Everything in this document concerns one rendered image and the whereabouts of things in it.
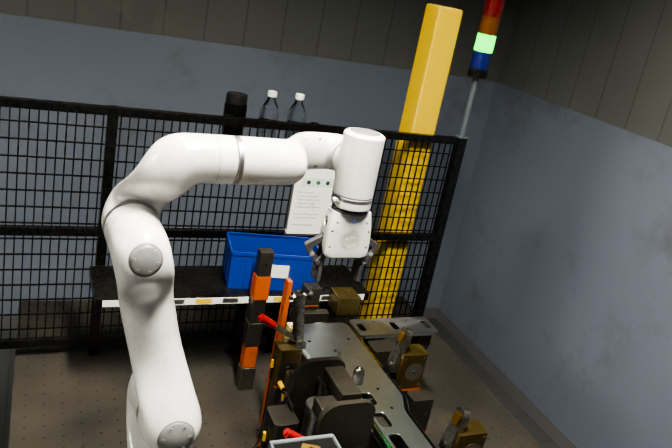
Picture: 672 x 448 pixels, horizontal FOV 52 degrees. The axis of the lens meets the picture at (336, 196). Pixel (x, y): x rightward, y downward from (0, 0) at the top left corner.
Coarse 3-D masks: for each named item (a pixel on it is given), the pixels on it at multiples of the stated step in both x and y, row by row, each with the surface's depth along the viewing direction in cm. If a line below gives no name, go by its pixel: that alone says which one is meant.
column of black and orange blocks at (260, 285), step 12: (264, 252) 212; (264, 264) 213; (252, 276) 217; (264, 276) 215; (252, 288) 217; (264, 288) 216; (252, 300) 217; (264, 300) 218; (252, 312) 218; (252, 324) 219; (252, 336) 221; (252, 348) 223; (240, 360) 226; (252, 360) 224; (240, 372) 225; (252, 372) 226; (240, 384) 226; (252, 384) 228
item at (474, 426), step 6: (474, 420) 175; (468, 426) 172; (474, 426) 173; (480, 426) 173; (468, 432) 170; (474, 432) 170; (480, 432) 171; (486, 432) 171; (456, 438) 169; (462, 438) 168; (468, 438) 169; (474, 438) 170; (480, 438) 171; (456, 444) 169; (462, 444) 169; (468, 444) 170; (474, 444) 171; (480, 444) 172
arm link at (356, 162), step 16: (352, 128) 137; (352, 144) 134; (368, 144) 133; (336, 160) 139; (352, 160) 134; (368, 160) 134; (336, 176) 138; (352, 176) 135; (368, 176) 135; (336, 192) 138; (352, 192) 136; (368, 192) 137
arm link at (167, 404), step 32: (128, 224) 117; (160, 224) 122; (128, 256) 114; (160, 256) 116; (128, 288) 118; (160, 288) 122; (128, 320) 127; (160, 320) 127; (160, 352) 129; (160, 384) 130; (192, 384) 134; (160, 416) 130; (192, 416) 132
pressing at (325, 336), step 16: (304, 336) 208; (320, 336) 210; (336, 336) 211; (352, 336) 213; (304, 352) 199; (320, 352) 201; (336, 352) 203; (352, 352) 204; (368, 352) 206; (352, 368) 196; (368, 368) 198; (384, 368) 200; (368, 384) 190; (384, 384) 191; (384, 400) 184; (400, 400) 185; (400, 416) 178; (384, 432) 171; (400, 432) 172; (416, 432) 173
